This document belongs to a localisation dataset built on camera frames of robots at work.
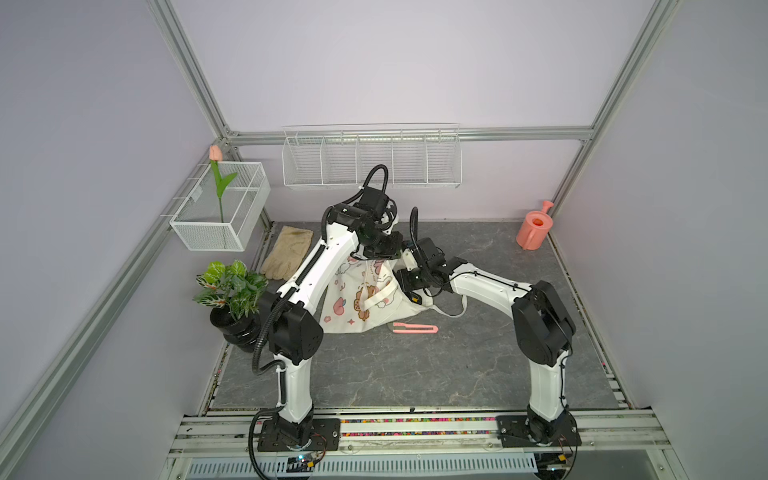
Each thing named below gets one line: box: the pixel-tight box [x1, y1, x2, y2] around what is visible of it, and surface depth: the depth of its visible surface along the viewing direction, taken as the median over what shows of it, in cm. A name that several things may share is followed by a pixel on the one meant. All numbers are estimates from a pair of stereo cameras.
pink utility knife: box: [392, 322, 439, 334], surface depth 93 cm
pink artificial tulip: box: [209, 145, 237, 223], surface depth 85 cm
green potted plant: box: [193, 260, 269, 353], surface depth 75 cm
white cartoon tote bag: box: [319, 258, 468, 334], surface depth 93 cm
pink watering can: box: [516, 201, 554, 251], surface depth 107 cm
